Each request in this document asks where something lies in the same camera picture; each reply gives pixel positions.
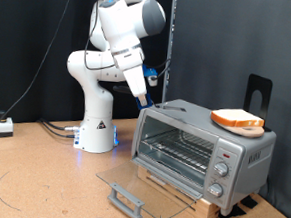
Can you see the large silver oven knob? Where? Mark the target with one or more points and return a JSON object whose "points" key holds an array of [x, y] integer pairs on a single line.
{"points": [[221, 168]]}

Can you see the black foam pad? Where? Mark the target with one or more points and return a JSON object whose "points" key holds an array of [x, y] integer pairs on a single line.
{"points": [[250, 202], [235, 212]]}

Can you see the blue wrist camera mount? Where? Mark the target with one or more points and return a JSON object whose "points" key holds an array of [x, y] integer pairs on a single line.
{"points": [[150, 75]]}

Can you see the black metal bookend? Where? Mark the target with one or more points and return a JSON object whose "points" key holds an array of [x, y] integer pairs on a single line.
{"points": [[252, 84]]}

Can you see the vertical metal pole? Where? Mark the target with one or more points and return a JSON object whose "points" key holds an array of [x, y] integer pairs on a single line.
{"points": [[171, 40]]}

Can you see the white bread slice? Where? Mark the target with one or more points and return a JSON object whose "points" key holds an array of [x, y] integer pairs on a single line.
{"points": [[235, 116]]}

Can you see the white emergency stop box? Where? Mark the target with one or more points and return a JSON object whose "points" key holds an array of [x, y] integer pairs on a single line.
{"points": [[3, 127]]}

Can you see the small silver oven knob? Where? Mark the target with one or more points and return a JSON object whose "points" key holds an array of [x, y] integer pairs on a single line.
{"points": [[215, 189]]}

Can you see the silver toaster oven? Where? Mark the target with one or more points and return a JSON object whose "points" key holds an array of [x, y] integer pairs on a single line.
{"points": [[251, 176]]}

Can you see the black backdrop curtain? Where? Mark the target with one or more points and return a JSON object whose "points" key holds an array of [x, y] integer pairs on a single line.
{"points": [[17, 30]]}

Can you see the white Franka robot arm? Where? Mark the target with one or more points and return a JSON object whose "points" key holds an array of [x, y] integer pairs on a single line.
{"points": [[96, 119]]}

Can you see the light wooden block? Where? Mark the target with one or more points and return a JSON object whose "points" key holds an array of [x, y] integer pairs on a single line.
{"points": [[208, 210]]}

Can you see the round wooden cutting board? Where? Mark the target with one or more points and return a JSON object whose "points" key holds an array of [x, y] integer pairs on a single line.
{"points": [[250, 132]]}

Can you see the grey backdrop curtain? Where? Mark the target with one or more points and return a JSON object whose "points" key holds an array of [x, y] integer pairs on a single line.
{"points": [[241, 35]]}

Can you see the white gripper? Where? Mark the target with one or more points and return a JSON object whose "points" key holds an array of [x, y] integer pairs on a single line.
{"points": [[133, 69]]}

